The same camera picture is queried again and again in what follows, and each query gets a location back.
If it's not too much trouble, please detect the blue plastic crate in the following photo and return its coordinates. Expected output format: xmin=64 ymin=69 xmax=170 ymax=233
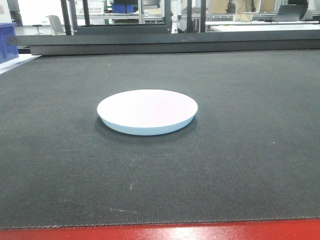
xmin=0 ymin=22 xmax=19 ymax=64

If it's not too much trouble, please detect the red metal table frame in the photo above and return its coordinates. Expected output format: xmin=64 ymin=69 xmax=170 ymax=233
xmin=0 ymin=218 xmax=320 ymax=240

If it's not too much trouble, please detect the dark grey table mat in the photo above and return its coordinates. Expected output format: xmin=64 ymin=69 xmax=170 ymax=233
xmin=0 ymin=50 xmax=320 ymax=229

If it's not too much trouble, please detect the white round plate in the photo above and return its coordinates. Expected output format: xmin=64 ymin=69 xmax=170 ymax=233
xmin=97 ymin=89 xmax=198 ymax=136

